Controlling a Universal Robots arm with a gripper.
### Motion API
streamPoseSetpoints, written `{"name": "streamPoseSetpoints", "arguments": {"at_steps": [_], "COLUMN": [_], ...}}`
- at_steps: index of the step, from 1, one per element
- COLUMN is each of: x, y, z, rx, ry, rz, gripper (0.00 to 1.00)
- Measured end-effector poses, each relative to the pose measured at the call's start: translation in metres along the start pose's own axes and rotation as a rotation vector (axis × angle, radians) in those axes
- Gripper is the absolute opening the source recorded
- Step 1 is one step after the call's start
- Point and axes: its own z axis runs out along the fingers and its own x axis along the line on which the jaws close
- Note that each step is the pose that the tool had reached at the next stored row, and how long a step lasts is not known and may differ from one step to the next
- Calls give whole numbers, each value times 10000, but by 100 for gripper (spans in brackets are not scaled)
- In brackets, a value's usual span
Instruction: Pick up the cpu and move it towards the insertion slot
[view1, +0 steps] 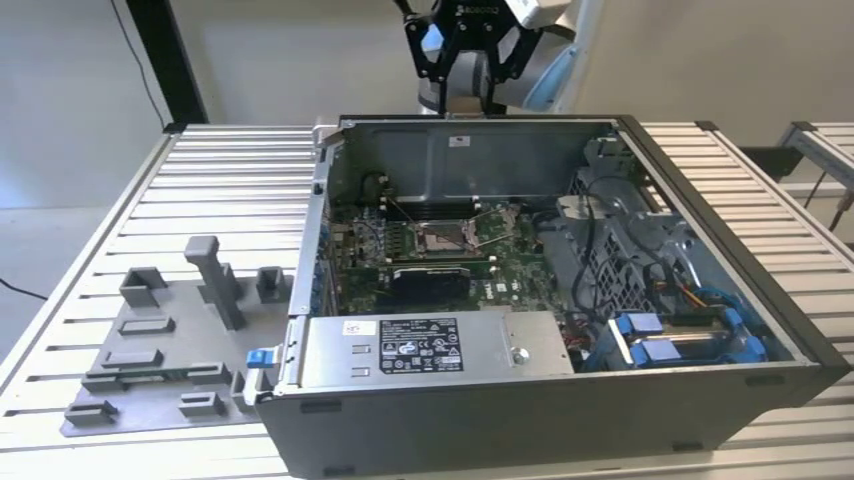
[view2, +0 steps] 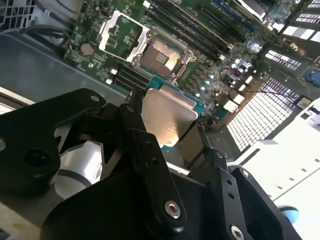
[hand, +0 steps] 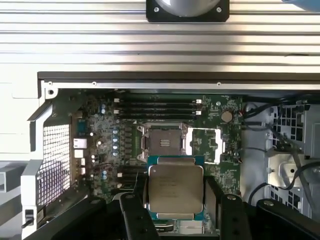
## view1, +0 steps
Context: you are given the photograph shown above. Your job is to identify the metal locking lever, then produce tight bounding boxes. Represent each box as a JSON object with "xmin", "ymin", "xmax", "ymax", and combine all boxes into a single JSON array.
[{"xmin": 391, "ymin": 198, "xmax": 430, "ymax": 227}]

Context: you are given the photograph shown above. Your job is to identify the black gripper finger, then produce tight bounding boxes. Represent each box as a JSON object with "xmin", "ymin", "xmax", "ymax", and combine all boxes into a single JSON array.
[
  {"xmin": 487, "ymin": 22, "xmax": 544, "ymax": 120},
  {"xmin": 402, "ymin": 12, "xmax": 463, "ymax": 120}
]

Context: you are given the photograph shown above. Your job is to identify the red yellow wire bundle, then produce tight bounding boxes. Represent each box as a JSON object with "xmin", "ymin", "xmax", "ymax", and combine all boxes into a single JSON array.
[{"xmin": 678, "ymin": 282, "xmax": 712, "ymax": 312}]

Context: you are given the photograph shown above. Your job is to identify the CPU socket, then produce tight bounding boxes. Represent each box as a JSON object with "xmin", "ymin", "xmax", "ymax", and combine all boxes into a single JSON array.
[{"xmin": 412, "ymin": 220, "xmax": 479, "ymax": 257}]

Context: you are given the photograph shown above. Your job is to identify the green motherboard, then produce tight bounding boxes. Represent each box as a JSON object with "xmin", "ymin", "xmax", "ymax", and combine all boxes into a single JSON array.
[{"xmin": 326, "ymin": 199, "xmax": 568, "ymax": 317}]

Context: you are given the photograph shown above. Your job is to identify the metal slat side table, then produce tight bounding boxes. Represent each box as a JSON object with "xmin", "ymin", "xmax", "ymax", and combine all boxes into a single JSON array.
[{"xmin": 777, "ymin": 119, "xmax": 854, "ymax": 187}]

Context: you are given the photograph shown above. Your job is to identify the black RAM slots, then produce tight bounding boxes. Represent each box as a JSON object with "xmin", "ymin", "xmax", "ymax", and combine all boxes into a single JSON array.
[{"xmin": 378, "ymin": 195, "xmax": 483, "ymax": 221}]

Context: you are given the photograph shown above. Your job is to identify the thin black floor cable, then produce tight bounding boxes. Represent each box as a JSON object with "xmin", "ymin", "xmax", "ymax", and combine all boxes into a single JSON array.
[{"xmin": 0, "ymin": 277, "xmax": 49, "ymax": 302}]

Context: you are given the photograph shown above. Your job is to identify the blue disk carrier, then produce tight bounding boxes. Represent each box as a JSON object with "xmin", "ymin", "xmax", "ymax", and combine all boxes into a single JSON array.
[
  {"xmin": 614, "ymin": 311, "xmax": 663, "ymax": 337},
  {"xmin": 628, "ymin": 338, "xmax": 683, "ymax": 367}
]

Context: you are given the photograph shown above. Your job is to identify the black wire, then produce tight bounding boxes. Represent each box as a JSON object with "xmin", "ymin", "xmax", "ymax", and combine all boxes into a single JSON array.
[{"xmin": 571, "ymin": 174, "xmax": 668, "ymax": 324}]

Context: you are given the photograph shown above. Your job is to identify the black block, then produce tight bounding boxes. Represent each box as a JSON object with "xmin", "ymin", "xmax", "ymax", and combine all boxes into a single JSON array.
[{"xmin": 736, "ymin": 144, "xmax": 806, "ymax": 184}]

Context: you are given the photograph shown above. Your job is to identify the grey drive cage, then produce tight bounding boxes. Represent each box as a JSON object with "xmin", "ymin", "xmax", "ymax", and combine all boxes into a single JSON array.
[{"xmin": 536, "ymin": 137, "xmax": 699, "ymax": 321}]

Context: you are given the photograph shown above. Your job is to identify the silver power supply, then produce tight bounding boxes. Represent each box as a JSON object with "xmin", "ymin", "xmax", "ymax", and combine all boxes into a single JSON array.
[{"xmin": 296, "ymin": 310, "xmax": 576, "ymax": 390}]

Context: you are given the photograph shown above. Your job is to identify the black frame post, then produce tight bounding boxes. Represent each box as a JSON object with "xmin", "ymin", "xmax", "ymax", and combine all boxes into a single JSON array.
[{"xmin": 124, "ymin": 0, "xmax": 209, "ymax": 126}]

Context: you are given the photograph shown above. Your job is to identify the metal socket cover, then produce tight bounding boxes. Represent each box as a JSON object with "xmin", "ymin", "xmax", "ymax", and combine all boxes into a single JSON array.
[{"xmin": 466, "ymin": 202, "xmax": 516, "ymax": 251}]

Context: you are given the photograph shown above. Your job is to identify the black graphics card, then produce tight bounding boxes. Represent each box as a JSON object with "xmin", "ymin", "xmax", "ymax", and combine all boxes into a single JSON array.
[{"xmin": 390, "ymin": 266, "xmax": 471, "ymax": 307}]

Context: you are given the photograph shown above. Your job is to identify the black heat sink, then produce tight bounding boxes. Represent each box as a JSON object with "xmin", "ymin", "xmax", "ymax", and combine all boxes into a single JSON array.
[{"xmin": 359, "ymin": 172, "xmax": 390, "ymax": 207}]

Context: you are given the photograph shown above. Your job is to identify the black open PC case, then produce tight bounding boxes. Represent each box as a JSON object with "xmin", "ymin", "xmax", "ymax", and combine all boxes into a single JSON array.
[{"xmin": 256, "ymin": 113, "xmax": 849, "ymax": 480}]

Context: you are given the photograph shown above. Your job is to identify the grey parts rack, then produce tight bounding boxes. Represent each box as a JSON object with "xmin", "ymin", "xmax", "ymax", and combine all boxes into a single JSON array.
[{"xmin": 60, "ymin": 234, "xmax": 296, "ymax": 439}]

